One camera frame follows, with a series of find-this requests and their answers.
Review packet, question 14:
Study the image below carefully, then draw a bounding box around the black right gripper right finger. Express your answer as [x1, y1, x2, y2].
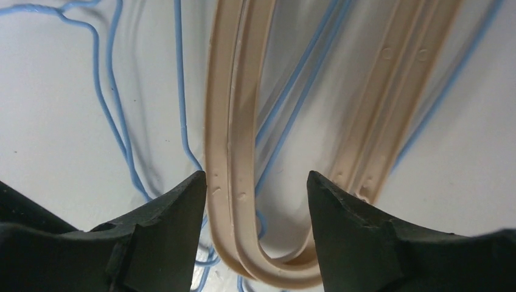
[307, 171, 515, 291]

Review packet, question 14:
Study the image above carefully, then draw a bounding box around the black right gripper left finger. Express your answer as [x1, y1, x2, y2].
[1, 171, 206, 291]

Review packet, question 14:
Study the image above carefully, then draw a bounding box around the beige plastic hanger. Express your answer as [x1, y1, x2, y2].
[203, 0, 404, 283]
[228, 1, 462, 290]

